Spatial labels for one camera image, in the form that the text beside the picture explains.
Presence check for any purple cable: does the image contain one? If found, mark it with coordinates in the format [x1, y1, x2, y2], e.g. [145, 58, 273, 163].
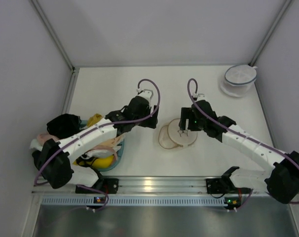
[187, 78, 299, 204]
[33, 78, 161, 186]

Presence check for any white lace garment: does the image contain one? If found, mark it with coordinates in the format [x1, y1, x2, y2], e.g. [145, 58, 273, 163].
[30, 139, 44, 152]

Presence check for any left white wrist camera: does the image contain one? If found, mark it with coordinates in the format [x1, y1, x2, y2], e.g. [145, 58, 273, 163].
[136, 88, 154, 103]

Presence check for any beige bra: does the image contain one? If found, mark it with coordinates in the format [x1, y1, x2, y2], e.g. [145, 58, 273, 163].
[98, 136, 125, 148]

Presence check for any perforated cable duct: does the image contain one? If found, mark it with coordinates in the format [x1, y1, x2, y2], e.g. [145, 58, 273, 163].
[42, 196, 227, 207]

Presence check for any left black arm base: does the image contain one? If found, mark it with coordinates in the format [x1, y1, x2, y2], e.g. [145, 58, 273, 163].
[75, 178, 119, 194]

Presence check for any yellow padded bra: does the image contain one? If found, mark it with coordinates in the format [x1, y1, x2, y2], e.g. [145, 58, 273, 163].
[73, 155, 115, 169]

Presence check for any black garment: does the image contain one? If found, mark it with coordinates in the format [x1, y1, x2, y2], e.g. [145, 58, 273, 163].
[46, 114, 81, 139]

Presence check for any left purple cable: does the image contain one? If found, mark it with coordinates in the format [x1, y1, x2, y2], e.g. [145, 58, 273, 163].
[33, 78, 161, 186]

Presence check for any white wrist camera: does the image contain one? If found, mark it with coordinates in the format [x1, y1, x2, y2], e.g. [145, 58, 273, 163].
[136, 88, 154, 103]
[192, 93, 207, 101]

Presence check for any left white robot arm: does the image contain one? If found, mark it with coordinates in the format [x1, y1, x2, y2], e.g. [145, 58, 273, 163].
[36, 96, 159, 189]

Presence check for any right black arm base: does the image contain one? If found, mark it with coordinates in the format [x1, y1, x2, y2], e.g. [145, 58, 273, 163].
[206, 178, 238, 195]

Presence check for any beige mesh laundry bag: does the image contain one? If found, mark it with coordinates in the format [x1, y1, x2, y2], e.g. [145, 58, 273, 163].
[158, 118, 198, 150]

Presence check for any aluminium mounting rail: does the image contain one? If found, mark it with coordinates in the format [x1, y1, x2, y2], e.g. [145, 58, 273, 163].
[32, 175, 298, 197]

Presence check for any teal plastic basket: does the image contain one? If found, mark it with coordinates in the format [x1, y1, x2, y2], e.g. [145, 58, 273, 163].
[80, 134, 125, 172]

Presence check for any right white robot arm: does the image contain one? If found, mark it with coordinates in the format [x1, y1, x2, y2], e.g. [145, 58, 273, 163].
[179, 100, 299, 204]

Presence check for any white blue-rimmed laundry bag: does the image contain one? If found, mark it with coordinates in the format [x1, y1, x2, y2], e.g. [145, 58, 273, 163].
[219, 65, 257, 98]

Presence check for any pink bra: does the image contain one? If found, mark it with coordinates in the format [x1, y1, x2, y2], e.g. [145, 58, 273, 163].
[37, 133, 58, 145]

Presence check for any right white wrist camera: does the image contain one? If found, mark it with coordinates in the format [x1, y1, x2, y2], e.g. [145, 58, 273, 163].
[192, 93, 207, 101]

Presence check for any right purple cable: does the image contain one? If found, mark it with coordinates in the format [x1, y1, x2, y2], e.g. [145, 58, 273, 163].
[187, 78, 299, 204]

